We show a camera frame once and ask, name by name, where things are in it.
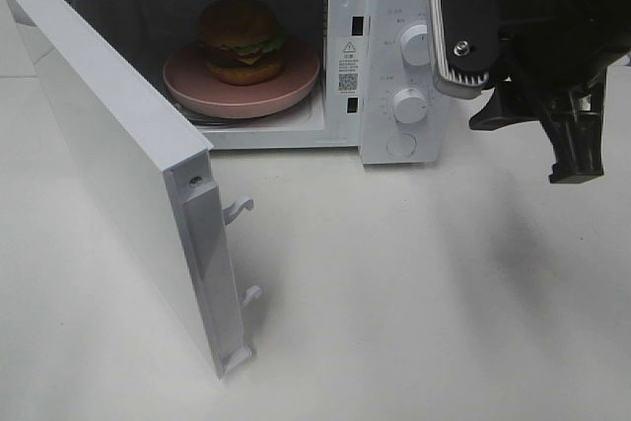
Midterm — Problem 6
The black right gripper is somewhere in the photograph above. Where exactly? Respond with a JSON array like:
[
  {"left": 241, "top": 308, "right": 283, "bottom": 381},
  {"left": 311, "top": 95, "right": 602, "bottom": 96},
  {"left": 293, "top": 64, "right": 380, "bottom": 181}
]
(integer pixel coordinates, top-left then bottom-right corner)
[{"left": 468, "top": 0, "right": 630, "bottom": 183}]

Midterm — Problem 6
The white microwave knob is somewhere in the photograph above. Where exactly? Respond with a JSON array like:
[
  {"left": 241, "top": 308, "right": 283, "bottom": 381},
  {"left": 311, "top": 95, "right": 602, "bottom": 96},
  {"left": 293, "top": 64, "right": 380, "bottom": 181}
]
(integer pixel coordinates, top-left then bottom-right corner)
[
  {"left": 392, "top": 88, "right": 428, "bottom": 124},
  {"left": 399, "top": 23, "right": 431, "bottom": 67}
]

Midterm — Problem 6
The round white door button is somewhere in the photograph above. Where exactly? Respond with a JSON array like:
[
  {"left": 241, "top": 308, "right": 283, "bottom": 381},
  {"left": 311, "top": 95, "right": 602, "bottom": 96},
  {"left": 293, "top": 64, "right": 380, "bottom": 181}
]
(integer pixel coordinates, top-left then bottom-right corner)
[{"left": 386, "top": 133, "right": 417, "bottom": 158}]

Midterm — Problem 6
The toy burger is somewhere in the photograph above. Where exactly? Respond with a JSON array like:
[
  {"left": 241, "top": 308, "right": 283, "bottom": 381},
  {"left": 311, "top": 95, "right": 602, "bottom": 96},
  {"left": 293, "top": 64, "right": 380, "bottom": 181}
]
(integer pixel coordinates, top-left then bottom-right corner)
[{"left": 197, "top": 0, "right": 286, "bottom": 86}]

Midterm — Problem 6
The pink round plate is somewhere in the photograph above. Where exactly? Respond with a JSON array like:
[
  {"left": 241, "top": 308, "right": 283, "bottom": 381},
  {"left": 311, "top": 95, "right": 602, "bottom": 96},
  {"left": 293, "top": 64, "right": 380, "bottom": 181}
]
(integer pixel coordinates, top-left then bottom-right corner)
[{"left": 163, "top": 39, "right": 320, "bottom": 119}]

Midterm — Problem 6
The white microwave door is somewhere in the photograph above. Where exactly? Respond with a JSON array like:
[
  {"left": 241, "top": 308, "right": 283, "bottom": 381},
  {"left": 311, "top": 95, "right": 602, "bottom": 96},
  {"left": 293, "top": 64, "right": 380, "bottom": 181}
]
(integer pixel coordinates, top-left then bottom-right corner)
[{"left": 6, "top": 0, "right": 261, "bottom": 377}]

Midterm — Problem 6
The glass microwave turntable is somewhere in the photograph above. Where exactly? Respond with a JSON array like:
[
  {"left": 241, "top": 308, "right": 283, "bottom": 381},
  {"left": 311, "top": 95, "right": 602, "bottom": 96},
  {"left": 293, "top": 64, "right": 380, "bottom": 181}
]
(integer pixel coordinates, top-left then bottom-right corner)
[{"left": 175, "top": 96, "right": 323, "bottom": 129}]

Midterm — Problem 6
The white microwave oven body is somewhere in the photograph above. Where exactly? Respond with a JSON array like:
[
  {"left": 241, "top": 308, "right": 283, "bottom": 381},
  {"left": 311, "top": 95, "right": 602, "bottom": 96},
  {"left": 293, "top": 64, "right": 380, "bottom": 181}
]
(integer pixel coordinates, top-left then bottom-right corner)
[{"left": 65, "top": 0, "right": 451, "bottom": 165}]

